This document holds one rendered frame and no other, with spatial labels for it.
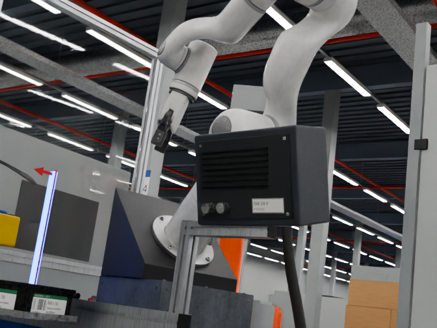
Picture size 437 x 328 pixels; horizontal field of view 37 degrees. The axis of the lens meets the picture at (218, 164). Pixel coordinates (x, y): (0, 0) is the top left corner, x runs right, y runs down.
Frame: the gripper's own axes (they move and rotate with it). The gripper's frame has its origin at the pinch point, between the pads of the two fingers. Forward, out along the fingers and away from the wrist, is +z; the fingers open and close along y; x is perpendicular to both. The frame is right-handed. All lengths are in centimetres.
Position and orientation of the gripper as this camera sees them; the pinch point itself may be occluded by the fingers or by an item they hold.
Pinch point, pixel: (158, 145)
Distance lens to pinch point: 181.0
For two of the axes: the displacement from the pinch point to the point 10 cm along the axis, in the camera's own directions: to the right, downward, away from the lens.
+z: -4.0, 9.0, -1.6
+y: -0.1, -1.8, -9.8
